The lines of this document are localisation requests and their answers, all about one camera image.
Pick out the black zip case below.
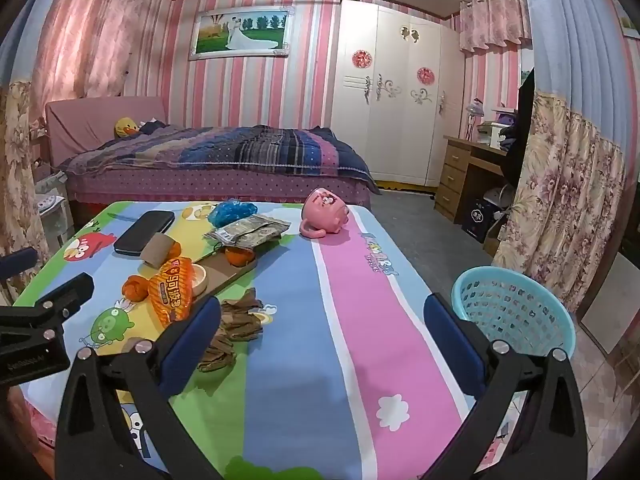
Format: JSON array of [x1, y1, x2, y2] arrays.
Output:
[[113, 210, 176, 257]]

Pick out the purple striped quilt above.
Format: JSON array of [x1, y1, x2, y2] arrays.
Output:
[[59, 125, 381, 196]]

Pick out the brown paper cup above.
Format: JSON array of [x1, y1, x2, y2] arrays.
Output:
[[141, 232, 176, 268]]

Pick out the light blue plastic basket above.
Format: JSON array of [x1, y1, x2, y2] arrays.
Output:
[[451, 266, 576, 358]]

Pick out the white bedside stand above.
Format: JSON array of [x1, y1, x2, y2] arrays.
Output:
[[35, 170, 68, 241]]

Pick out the dark hanging garment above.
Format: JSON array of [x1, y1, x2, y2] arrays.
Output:
[[500, 67, 536, 186]]

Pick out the pink short curtain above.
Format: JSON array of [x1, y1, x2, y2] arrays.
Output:
[[459, 0, 533, 53]]

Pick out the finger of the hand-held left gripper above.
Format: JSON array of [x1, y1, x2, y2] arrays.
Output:
[[0, 250, 39, 282], [0, 272, 96, 333]]

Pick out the blue floral curtain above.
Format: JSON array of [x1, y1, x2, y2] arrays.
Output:
[[0, 5, 61, 306], [492, 0, 640, 311]]

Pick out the cartoon printed tablecloth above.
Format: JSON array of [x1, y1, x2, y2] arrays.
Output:
[[12, 200, 481, 480]]

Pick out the orange snack packet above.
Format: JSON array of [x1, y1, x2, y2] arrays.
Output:
[[147, 256, 196, 332]]

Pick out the grey barcode snack packet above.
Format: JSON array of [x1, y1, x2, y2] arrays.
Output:
[[202, 226, 263, 250]]

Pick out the blue plastic bag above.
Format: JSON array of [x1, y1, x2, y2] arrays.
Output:
[[207, 199, 258, 228]]

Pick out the white printer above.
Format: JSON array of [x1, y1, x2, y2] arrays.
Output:
[[477, 121, 518, 150]]

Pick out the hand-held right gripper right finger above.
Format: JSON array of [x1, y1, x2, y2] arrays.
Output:
[[424, 292, 586, 480]]

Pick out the bed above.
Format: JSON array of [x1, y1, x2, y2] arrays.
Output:
[[45, 96, 383, 211]]

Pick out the white wardrobe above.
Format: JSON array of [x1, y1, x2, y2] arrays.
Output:
[[330, 0, 466, 188]]

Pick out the pink cartoon mug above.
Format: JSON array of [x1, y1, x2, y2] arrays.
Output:
[[299, 187, 351, 241]]

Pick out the brown gloves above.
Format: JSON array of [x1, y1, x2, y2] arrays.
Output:
[[197, 287, 266, 373]]

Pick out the pink covered headboard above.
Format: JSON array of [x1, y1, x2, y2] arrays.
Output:
[[45, 96, 168, 168]]

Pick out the small white fan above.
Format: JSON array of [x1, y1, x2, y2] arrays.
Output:
[[487, 185, 516, 216]]

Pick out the wooden desk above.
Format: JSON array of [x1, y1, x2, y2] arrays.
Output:
[[434, 135, 516, 223]]

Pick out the framed wall poster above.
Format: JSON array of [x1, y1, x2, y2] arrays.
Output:
[[189, 5, 296, 61]]

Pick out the desk lamp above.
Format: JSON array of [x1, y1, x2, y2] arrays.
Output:
[[462, 99, 485, 140]]

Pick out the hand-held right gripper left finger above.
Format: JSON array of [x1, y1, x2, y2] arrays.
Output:
[[55, 296, 223, 480]]

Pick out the grey red label snack packet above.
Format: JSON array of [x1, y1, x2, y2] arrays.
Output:
[[220, 214, 291, 242]]

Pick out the yellow duck plush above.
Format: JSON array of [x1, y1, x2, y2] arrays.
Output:
[[114, 117, 141, 140]]

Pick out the white leaning board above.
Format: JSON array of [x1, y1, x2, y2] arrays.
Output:
[[580, 252, 640, 356]]

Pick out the black box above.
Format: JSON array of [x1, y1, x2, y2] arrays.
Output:
[[461, 197, 501, 243]]

